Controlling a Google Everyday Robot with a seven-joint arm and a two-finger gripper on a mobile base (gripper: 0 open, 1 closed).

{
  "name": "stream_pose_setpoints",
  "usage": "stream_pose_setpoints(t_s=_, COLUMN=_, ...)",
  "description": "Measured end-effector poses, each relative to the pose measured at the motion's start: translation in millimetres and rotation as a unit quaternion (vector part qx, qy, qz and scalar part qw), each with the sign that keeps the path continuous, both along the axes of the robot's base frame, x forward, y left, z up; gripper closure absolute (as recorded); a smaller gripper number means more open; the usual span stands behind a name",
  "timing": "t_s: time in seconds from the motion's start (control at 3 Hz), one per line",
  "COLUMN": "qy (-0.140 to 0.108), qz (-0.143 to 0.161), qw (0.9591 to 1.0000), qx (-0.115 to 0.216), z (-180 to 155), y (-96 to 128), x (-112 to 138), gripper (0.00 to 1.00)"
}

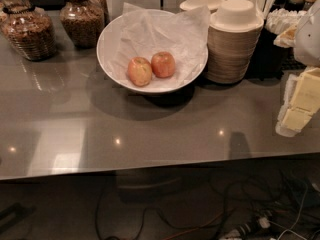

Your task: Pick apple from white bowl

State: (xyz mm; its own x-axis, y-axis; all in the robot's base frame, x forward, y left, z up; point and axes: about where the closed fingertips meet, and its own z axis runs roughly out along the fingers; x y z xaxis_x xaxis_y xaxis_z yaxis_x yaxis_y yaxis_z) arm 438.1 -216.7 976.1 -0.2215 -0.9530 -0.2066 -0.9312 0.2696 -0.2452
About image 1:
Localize white ceramic bowl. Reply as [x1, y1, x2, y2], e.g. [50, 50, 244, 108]
[96, 8, 210, 95]

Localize large glass granola jar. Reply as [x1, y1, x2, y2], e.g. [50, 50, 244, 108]
[1, 0, 56, 61]

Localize middle glass granola jar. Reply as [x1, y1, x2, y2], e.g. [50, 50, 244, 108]
[60, 0, 104, 48]

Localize red apple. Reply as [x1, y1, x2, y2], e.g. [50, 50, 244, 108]
[151, 51, 176, 78]
[127, 57, 152, 87]

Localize white paper liner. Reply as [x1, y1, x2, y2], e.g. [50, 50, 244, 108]
[110, 2, 212, 89]

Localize black floor cable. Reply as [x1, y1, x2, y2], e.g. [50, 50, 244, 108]
[94, 175, 234, 240]

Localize power strip on floor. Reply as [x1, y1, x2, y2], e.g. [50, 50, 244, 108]
[219, 217, 271, 240]

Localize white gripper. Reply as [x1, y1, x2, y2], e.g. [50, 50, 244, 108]
[275, 0, 320, 137]

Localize dark bottle with cap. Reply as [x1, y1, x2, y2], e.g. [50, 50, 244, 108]
[285, 0, 304, 11]

